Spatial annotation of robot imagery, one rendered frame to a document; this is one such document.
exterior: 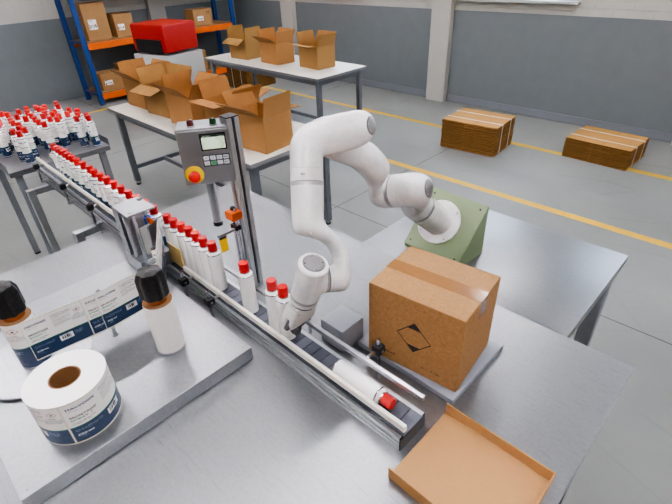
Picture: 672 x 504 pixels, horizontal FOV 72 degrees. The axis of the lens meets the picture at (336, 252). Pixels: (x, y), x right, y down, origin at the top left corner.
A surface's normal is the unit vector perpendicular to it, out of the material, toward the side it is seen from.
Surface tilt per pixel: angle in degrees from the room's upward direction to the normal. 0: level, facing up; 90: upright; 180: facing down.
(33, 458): 0
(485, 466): 0
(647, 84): 90
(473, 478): 0
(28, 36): 90
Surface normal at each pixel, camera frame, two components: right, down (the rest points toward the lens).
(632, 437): -0.04, -0.84
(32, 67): 0.72, 0.36
